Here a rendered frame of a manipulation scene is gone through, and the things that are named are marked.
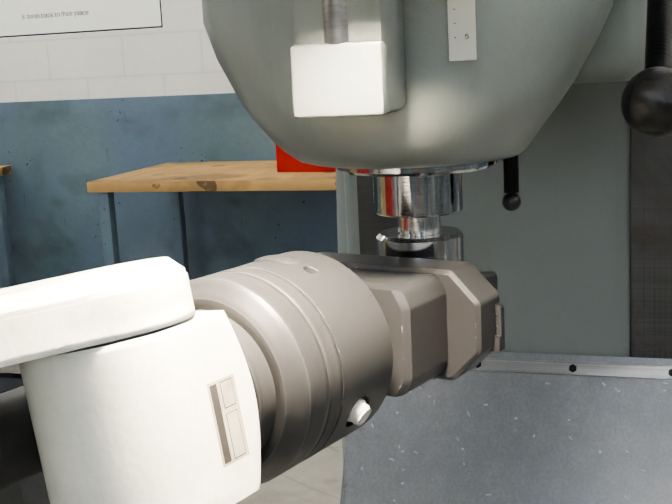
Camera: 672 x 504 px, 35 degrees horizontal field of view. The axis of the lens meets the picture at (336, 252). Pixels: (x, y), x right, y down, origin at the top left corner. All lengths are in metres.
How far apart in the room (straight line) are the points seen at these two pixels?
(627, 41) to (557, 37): 0.17
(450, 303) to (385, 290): 0.04
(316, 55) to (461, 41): 0.07
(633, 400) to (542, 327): 0.10
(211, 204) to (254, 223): 0.24
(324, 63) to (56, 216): 5.31
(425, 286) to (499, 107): 0.09
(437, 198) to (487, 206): 0.40
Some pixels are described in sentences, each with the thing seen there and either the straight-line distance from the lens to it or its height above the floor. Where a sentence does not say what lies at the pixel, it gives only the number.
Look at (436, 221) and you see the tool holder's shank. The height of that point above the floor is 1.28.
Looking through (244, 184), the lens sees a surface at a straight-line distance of 4.31.
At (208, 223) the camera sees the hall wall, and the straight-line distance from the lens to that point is 5.32.
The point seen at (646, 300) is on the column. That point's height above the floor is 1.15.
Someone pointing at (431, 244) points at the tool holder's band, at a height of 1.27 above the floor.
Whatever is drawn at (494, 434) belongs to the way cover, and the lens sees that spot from 0.96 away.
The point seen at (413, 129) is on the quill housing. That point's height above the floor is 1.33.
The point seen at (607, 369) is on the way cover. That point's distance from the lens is 0.96.
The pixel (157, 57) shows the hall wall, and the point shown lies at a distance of 5.36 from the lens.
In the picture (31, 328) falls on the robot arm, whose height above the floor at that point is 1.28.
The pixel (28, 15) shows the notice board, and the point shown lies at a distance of 5.73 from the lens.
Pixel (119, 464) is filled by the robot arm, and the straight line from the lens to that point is 0.37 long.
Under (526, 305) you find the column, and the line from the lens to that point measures 0.96.
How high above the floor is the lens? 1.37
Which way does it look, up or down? 11 degrees down
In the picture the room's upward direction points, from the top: 3 degrees counter-clockwise
